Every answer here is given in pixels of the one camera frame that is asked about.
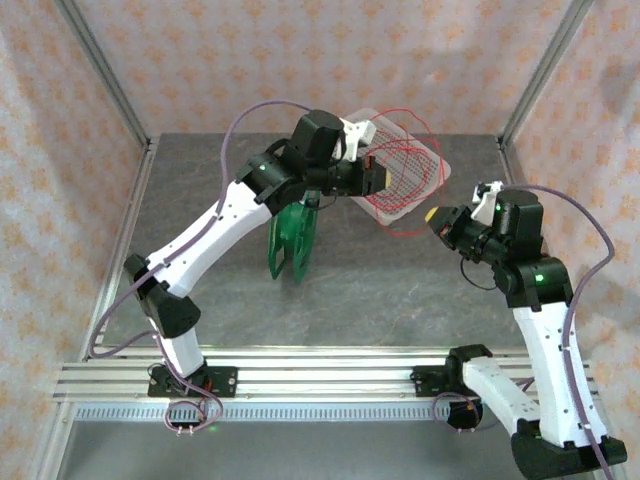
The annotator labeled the white perforated plastic basket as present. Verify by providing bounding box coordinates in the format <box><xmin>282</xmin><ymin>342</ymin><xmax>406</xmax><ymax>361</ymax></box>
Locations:
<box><xmin>344</xmin><ymin>107</ymin><xmax>453</xmax><ymax>227</ymax></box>

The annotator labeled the thin red cable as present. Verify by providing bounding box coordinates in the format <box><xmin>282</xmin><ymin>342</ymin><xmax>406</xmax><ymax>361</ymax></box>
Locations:
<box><xmin>362</xmin><ymin>108</ymin><xmax>446</xmax><ymax>239</ymax></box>

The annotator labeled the green cable reel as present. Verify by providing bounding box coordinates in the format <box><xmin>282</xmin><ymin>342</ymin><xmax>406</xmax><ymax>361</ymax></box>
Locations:
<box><xmin>267</xmin><ymin>192</ymin><xmax>321</xmax><ymax>286</ymax></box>

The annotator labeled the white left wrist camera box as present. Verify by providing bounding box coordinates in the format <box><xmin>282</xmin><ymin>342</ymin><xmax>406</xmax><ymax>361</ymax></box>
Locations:
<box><xmin>341</xmin><ymin>118</ymin><xmax>377</xmax><ymax>162</ymax></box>

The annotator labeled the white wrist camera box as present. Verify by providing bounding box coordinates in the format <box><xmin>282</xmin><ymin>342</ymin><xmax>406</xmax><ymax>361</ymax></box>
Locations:
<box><xmin>341</xmin><ymin>118</ymin><xmax>377</xmax><ymax>162</ymax></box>
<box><xmin>469</xmin><ymin>180</ymin><xmax>504</xmax><ymax>224</ymax></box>

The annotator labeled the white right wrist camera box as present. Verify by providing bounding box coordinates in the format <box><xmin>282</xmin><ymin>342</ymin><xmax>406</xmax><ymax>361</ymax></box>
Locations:
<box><xmin>469</xmin><ymin>180</ymin><xmax>504</xmax><ymax>224</ymax></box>

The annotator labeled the aluminium table side rail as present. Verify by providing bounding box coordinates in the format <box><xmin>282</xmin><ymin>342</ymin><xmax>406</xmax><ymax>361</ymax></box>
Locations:
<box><xmin>79</xmin><ymin>137</ymin><xmax>157</xmax><ymax>362</ymax></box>
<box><xmin>496</xmin><ymin>135</ymin><xmax>572</xmax><ymax>361</ymax></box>

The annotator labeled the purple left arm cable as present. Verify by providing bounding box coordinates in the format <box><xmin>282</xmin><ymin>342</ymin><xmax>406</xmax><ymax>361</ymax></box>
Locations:
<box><xmin>88</xmin><ymin>99</ymin><xmax>315</xmax><ymax>435</ymax></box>

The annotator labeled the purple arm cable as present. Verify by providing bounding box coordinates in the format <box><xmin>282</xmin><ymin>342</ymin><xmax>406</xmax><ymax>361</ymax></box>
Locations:
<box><xmin>431</xmin><ymin>184</ymin><xmax>616</xmax><ymax>480</ymax></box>
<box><xmin>88</xmin><ymin>99</ymin><xmax>315</xmax><ymax>435</ymax></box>

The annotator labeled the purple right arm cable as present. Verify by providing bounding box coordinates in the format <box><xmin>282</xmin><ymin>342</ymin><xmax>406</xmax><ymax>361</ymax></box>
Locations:
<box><xmin>431</xmin><ymin>184</ymin><xmax>616</xmax><ymax>480</ymax></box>

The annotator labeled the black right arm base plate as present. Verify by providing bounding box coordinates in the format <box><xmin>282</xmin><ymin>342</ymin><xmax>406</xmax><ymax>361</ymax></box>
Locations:
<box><xmin>412</xmin><ymin>364</ymin><xmax>466</xmax><ymax>400</ymax></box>

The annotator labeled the aluminium corner post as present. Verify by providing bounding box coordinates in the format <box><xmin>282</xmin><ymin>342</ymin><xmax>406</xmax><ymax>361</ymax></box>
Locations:
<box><xmin>497</xmin><ymin>0</ymin><xmax>596</xmax><ymax>149</ymax></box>
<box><xmin>52</xmin><ymin>0</ymin><xmax>154</xmax><ymax>149</ymax></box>

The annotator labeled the aluminium mounting rail frame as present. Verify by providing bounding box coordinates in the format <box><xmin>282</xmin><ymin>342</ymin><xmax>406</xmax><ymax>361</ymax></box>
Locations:
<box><xmin>52</xmin><ymin>344</ymin><xmax>601</xmax><ymax>404</ymax></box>

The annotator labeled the grey slotted cable duct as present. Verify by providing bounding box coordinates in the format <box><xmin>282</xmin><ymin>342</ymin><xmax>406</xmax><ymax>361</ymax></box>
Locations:
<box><xmin>74</xmin><ymin>402</ymin><xmax>584</xmax><ymax>423</ymax></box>

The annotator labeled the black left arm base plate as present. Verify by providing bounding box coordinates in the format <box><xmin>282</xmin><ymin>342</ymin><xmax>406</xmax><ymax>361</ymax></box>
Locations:
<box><xmin>147</xmin><ymin>366</ymin><xmax>238</xmax><ymax>400</ymax></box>

